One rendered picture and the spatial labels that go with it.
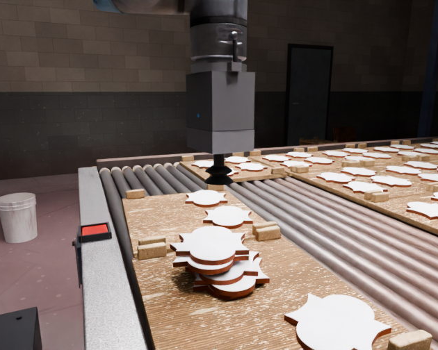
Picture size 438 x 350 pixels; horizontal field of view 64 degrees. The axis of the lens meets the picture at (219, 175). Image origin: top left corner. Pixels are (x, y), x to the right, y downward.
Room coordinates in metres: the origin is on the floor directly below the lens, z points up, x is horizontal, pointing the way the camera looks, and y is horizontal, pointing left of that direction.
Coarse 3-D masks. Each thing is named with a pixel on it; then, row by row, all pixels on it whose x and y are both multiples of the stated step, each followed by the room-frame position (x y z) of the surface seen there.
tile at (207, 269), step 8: (176, 248) 0.60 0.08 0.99; (184, 256) 0.56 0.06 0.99; (240, 256) 0.57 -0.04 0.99; (176, 264) 0.54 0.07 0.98; (184, 264) 0.55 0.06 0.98; (192, 264) 0.54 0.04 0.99; (200, 264) 0.54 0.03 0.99; (224, 264) 0.54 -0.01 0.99; (232, 264) 0.55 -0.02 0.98; (200, 272) 0.52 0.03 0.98; (208, 272) 0.52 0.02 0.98; (216, 272) 0.52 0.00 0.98
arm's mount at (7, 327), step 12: (12, 312) 0.47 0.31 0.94; (24, 312) 0.47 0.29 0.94; (36, 312) 0.47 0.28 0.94; (0, 324) 0.44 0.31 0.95; (12, 324) 0.44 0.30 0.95; (24, 324) 0.44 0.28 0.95; (36, 324) 0.45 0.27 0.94; (0, 336) 0.41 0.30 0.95; (12, 336) 0.41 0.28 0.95; (24, 336) 0.41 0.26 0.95; (36, 336) 0.43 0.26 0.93; (0, 348) 0.39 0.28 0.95; (12, 348) 0.39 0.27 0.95; (24, 348) 0.39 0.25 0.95; (36, 348) 0.41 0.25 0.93
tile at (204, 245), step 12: (204, 228) 0.66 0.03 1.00; (216, 228) 0.66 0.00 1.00; (192, 240) 0.61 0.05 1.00; (204, 240) 0.61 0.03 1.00; (216, 240) 0.61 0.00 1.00; (228, 240) 0.61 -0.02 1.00; (240, 240) 0.61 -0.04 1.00; (180, 252) 0.57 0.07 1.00; (192, 252) 0.56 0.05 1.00; (204, 252) 0.56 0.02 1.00; (216, 252) 0.56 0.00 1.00; (228, 252) 0.56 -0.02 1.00; (240, 252) 0.57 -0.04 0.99; (204, 264) 0.53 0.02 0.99; (216, 264) 0.53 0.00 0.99
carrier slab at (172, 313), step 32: (288, 256) 0.67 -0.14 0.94; (160, 288) 0.55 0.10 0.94; (192, 288) 0.55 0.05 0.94; (256, 288) 0.55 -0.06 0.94; (288, 288) 0.55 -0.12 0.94; (320, 288) 0.55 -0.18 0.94; (160, 320) 0.46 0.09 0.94; (192, 320) 0.46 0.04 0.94; (224, 320) 0.46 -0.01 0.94; (256, 320) 0.46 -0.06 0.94; (384, 320) 0.46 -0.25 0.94
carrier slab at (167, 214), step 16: (192, 192) 1.13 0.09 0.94; (224, 192) 1.13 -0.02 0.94; (128, 208) 0.97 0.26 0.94; (144, 208) 0.97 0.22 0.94; (160, 208) 0.97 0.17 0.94; (176, 208) 0.97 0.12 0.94; (192, 208) 0.97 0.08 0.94; (208, 208) 0.97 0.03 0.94; (128, 224) 0.85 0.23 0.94; (144, 224) 0.85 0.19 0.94; (160, 224) 0.85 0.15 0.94; (176, 224) 0.85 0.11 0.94; (192, 224) 0.85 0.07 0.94; (208, 224) 0.85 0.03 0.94; (176, 240) 0.75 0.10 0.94
